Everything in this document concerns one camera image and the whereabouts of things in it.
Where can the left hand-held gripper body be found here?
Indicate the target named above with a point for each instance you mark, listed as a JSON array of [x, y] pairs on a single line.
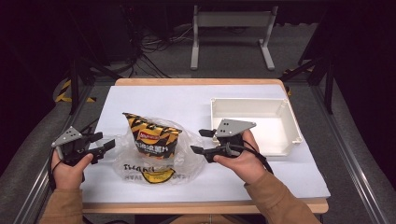
[[70, 137]]

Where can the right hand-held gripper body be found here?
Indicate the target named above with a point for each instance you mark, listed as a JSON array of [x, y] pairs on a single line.
[[233, 127]]

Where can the clear printed plastic bag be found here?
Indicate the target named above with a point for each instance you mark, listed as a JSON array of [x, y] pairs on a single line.
[[188, 161]]

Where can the white plastic box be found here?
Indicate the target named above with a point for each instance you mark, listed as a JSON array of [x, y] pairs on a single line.
[[275, 124]]

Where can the black and yellow snack bag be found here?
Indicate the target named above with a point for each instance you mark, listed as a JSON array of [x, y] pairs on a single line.
[[152, 137]]

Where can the person's left hand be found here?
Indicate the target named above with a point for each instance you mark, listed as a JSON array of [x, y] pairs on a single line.
[[68, 175]]

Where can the person's right hand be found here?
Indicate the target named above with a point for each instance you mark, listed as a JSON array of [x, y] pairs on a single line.
[[246, 166]]

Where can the white paper sheet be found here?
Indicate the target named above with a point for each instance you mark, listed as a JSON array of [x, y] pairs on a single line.
[[186, 99]]

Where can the yellow and black floor tape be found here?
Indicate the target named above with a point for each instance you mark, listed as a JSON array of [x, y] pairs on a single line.
[[62, 93]]

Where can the white metal stand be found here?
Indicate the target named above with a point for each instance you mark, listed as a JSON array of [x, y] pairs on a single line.
[[236, 19]]

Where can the aluminium rail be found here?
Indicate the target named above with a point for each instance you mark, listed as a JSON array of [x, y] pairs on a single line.
[[40, 183], [358, 180]]

